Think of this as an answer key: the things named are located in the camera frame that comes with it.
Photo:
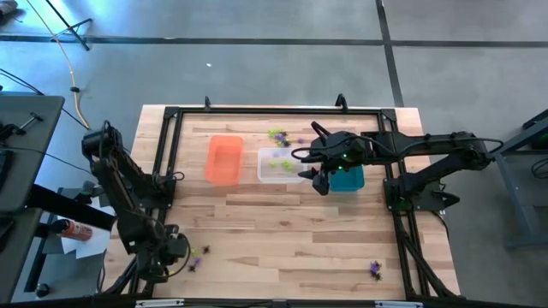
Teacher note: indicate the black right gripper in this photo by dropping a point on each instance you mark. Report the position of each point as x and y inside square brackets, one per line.
[342, 149]

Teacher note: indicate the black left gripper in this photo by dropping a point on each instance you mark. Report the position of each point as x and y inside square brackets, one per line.
[158, 256]

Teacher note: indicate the clear plastic bin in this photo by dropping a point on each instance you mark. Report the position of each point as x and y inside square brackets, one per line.
[278, 175]

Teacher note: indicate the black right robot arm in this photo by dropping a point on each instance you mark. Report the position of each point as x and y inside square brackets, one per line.
[428, 145]

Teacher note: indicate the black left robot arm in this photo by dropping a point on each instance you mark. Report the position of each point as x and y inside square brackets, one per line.
[124, 188]

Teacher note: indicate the teal plastic bin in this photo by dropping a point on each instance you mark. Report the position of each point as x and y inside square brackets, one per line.
[349, 181]

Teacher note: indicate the white paper sheets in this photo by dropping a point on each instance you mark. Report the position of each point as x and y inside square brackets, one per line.
[92, 248]

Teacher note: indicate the orange plastic bin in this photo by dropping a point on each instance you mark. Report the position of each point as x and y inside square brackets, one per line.
[224, 160]

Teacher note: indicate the orange spray can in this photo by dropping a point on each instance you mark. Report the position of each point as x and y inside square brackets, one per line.
[75, 231]

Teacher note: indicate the black metal beam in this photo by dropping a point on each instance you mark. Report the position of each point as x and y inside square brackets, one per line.
[68, 207]

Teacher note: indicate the black round knob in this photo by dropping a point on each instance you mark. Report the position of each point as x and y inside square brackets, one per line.
[41, 290]

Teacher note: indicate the grey side table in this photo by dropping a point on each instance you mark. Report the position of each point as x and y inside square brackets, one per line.
[30, 171]

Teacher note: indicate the grey metal table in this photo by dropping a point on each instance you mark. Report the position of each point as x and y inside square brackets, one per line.
[514, 192]

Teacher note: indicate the black clamp tool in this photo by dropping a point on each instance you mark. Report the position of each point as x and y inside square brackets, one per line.
[8, 129]

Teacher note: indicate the black tripod stand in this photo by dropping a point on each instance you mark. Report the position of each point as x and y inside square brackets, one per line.
[68, 26]

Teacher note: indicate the silver metal bracket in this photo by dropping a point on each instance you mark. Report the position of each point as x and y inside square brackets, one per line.
[159, 303]
[398, 304]

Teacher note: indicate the black aluminium table frame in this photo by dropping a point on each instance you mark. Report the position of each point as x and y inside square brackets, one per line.
[278, 111]

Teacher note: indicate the black frame clip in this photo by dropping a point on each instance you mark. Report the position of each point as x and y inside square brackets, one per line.
[341, 102]
[207, 102]

